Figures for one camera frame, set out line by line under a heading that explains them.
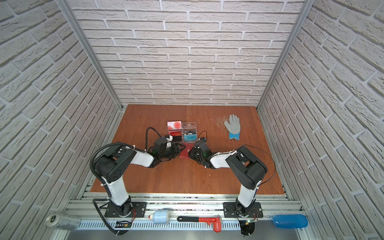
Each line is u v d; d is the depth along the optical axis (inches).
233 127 42.3
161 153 30.1
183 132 38.4
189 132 38.4
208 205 30.5
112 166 19.2
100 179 20.0
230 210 29.1
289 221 26.8
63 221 23.9
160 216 25.6
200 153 29.4
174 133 38.4
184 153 36.2
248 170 19.1
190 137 38.5
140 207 29.3
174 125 38.4
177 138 38.2
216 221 27.4
